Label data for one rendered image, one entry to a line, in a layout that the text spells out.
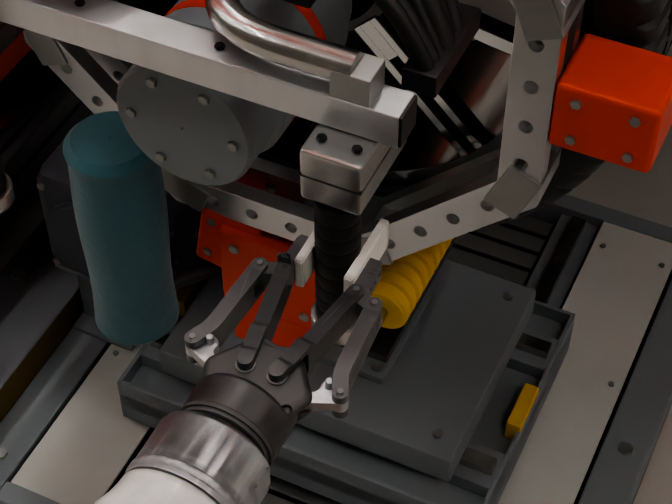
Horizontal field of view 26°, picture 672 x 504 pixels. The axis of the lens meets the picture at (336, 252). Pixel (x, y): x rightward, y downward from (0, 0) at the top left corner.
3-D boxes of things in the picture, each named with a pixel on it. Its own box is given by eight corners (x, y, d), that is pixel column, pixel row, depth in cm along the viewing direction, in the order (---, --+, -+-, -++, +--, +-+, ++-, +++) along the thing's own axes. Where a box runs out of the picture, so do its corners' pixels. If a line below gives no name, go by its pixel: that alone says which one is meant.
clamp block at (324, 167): (409, 141, 112) (411, 89, 108) (360, 219, 106) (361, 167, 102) (349, 122, 113) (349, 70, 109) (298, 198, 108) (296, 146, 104)
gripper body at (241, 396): (170, 456, 105) (230, 364, 111) (275, 498, 103) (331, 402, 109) (161, 393, 100) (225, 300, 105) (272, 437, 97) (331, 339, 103)
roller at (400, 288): (497, 173, 169) (501, 136, 165) (395, 354, 151) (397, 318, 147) (450, 158, 170) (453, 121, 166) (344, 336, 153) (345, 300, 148)
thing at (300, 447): (568, 353, 202) (576, 307, 195) (473, 560, 180) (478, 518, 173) (247, 240, 216) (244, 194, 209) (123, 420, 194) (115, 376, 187)
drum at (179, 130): (363, 66, 136) (365, -59, 126) (259, 215, 123) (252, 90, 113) (230, 25, 140) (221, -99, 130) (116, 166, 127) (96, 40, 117)
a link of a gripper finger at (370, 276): (341, 301, 109) (378, 315, 108) (369, 256, 112) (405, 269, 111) (341, 314, 110) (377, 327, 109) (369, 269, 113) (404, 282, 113)
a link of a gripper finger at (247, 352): (255, 399, 107) (237, 395, 107) (295, 286, 114) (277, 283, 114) (253, 366, 104) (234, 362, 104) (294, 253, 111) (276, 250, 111)
